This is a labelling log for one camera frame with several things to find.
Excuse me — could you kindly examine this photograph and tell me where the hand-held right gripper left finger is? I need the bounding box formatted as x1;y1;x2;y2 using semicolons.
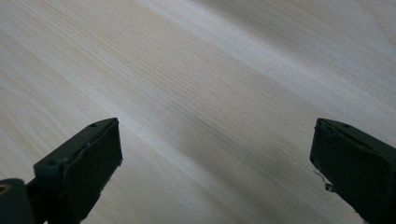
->
33;117;123;224

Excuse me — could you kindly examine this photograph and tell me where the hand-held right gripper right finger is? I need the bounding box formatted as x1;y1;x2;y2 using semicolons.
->
309;118;396;224

